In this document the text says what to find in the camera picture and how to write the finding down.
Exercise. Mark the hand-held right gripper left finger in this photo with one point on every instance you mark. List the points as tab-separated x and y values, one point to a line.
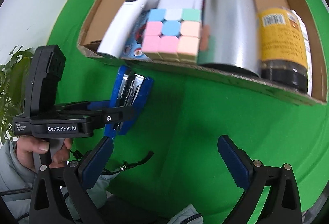
97	162

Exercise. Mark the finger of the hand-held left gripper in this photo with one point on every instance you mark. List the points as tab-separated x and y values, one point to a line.
115	115
97	105

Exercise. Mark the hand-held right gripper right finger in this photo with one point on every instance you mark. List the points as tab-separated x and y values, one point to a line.
234	162

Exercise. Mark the blue stapler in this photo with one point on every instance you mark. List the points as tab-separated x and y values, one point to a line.
144	90

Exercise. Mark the shallow cardboard box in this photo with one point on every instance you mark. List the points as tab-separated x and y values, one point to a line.
231	77

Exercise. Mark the pastel puzzle cube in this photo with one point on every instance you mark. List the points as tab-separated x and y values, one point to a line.
169	28

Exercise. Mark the yellow label dark jar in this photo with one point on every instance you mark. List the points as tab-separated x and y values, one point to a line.
280	38

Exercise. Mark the white tube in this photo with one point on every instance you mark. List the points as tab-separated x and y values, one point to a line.
307	41

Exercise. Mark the silver metal can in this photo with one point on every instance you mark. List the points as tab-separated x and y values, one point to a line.
231	21

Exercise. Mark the person's left forearm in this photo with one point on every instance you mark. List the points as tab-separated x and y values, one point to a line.
12	180

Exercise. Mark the person's left hand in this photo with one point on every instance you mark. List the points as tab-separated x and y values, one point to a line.
28	149

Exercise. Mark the large leafy potted plant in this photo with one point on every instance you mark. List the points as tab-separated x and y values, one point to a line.
10	80

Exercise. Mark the green tablecloth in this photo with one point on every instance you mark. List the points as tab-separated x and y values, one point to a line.
192	110

